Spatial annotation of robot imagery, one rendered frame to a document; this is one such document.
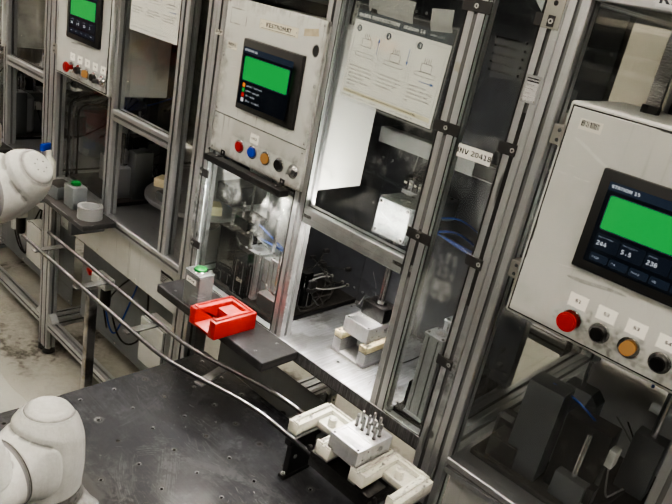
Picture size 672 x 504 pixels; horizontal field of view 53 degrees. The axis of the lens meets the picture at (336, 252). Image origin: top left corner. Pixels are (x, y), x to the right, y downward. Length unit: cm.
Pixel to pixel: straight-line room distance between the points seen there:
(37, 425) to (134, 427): 47
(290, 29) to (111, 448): 122
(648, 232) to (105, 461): 140
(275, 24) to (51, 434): 117
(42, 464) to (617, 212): 127
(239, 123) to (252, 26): 28
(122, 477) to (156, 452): 13
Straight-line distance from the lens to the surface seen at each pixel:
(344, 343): 204
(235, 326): 202
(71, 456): 165
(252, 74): 197
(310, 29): 184
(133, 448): 195
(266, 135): 196
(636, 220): 135
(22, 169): 136
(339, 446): 168
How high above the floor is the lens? 192
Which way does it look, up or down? 21 degrees down
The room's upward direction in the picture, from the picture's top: 12 degrees clockwise
